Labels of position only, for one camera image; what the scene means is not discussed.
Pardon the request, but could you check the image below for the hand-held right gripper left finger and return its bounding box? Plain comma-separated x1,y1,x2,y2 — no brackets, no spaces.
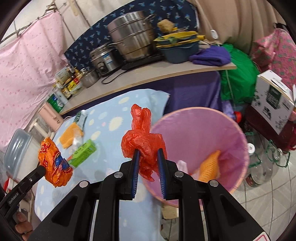
29,149,141,241

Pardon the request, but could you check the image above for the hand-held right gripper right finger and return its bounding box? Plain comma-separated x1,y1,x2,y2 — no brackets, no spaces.
157,148,274,241

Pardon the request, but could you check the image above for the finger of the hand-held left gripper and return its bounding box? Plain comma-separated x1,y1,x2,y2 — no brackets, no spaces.
22,165,47,186

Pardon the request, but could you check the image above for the orange wrapper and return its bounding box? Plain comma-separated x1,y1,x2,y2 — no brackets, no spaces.
38,137,74,188

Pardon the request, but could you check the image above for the red plastic bag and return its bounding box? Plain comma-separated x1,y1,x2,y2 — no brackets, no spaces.
121,104,167,182

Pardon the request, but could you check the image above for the pink lined trash bin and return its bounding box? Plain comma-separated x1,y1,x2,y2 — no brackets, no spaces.
140,107,250,210

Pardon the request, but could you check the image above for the person's left hand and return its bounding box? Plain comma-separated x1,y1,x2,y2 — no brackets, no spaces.
13,211,34,241

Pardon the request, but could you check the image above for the white box with grey lid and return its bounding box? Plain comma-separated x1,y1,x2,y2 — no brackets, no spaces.
2,128,43,183

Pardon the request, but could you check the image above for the wooden block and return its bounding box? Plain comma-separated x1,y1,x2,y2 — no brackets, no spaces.
162,204,179,219

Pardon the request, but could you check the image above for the blue dotted tablecloth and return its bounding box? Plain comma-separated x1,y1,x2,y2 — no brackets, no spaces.
32,89,170,223

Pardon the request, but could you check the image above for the pink electric kettle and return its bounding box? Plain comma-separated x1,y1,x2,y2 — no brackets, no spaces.
38,103,64,132

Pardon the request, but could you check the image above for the purple cloth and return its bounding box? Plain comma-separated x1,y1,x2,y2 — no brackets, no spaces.
129,70,223,116

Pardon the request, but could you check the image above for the group of condiment bottles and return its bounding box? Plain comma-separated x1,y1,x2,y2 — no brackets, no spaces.
47,66,85,113

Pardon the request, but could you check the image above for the wooden shelf board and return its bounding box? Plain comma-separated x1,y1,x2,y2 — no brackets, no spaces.
59,46,237,116

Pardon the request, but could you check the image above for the pink dotted curtain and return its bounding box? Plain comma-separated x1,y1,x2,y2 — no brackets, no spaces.
0,9,70,139

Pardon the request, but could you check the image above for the clear plastic bottle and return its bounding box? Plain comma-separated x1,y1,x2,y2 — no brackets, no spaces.
269,148,284,164
245,142,278,186

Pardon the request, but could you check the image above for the small steel lidded pot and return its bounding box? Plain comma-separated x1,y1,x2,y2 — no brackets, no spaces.
80,68,101,88

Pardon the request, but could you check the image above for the black induction cooker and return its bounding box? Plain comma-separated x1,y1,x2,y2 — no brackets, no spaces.
121,53,164,70

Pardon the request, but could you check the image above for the dark red container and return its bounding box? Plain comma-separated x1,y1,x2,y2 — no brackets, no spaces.
245,107,296,152

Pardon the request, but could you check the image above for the steel rice cooker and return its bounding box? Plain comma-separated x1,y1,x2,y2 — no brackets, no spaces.
89,42,122,77

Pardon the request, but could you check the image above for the blue plastic basin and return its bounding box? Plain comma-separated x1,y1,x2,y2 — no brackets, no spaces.
159,43,200,64

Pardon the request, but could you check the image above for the purple towel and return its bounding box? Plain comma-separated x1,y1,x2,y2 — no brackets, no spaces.
189,45,231,66

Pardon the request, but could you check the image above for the green bag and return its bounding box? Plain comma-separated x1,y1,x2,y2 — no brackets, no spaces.
218,44,260,103

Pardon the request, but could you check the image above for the white green cardboard carton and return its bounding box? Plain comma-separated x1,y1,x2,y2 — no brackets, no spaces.
251,70,296,135

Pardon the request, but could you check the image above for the steel steamer pot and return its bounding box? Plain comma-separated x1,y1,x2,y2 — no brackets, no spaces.
107,10,156,62

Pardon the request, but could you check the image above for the yellow plastic colander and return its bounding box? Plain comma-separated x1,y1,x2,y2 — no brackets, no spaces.
153,27,206,48

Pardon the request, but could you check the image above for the dark blue printed cloth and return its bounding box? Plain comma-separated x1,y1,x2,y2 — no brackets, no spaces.
63,0,200,67

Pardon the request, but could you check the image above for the yellow loofah sponge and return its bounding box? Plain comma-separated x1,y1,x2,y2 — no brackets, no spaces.
157,20,174,33

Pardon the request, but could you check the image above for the pink floral cloth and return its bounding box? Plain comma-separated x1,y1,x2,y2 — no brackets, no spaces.
251,28,296,93

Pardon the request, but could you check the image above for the beige curtain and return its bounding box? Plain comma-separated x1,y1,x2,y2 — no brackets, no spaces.
190,0,287,54

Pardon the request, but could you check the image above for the black power cord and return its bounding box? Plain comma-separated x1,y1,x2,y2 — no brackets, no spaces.
101,68,130,84

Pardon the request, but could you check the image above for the white cable with switch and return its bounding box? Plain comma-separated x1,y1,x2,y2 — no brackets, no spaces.
194,9,220,47

